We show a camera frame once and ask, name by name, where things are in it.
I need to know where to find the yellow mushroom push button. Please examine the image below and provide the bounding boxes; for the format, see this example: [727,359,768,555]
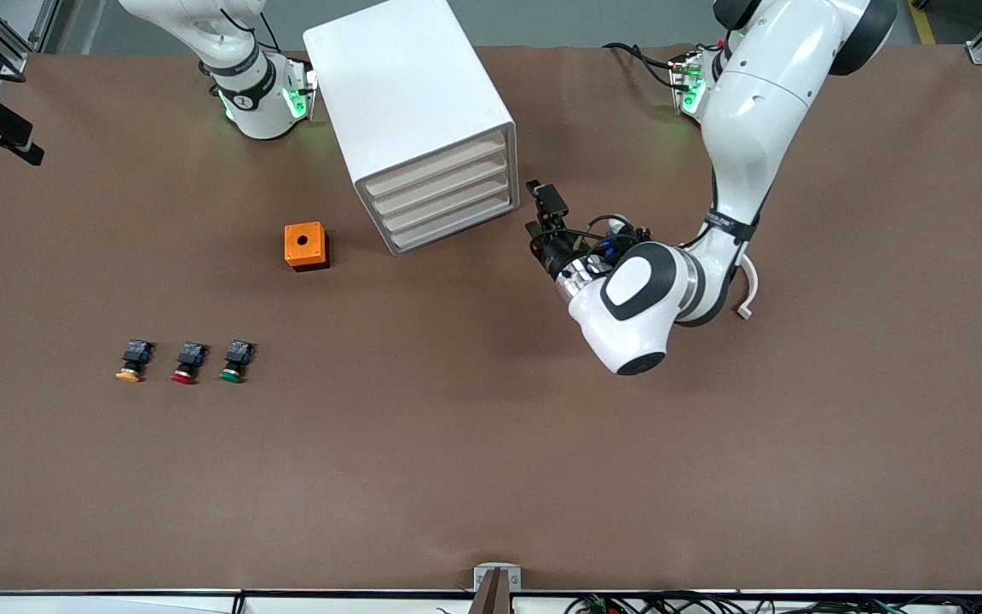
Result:
[115,339,154,384]

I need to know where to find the green mushroom push button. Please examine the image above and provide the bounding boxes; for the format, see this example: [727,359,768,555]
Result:
[219,339,255,384]

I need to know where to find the red mushroom push button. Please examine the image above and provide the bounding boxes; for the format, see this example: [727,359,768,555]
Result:
[170,341,208,385]

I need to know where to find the white flat board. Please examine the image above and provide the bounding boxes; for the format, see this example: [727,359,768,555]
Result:
[303,0,520,256]

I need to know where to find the black left base cable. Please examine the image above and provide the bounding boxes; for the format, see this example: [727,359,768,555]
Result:
[602,41,681,90]

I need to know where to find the black base cable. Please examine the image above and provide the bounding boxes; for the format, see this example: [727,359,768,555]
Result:
[235,9,287,54]
[602,41,681,90]

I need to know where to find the white half-ring clamp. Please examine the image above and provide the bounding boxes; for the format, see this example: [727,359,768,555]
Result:
[736,254,761,321]

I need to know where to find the orange button enclosure box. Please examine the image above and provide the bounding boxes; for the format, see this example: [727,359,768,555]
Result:
[284,222,330,272]

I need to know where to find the black right base cable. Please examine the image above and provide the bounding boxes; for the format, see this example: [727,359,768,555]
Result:
[235,9,287,54]

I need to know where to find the metal table edge bracket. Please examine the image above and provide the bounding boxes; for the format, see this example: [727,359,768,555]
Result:
[473,563,523,614]

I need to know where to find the tangled black floor cables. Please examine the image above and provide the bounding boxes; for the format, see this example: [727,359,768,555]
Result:
[563,591,982,614]

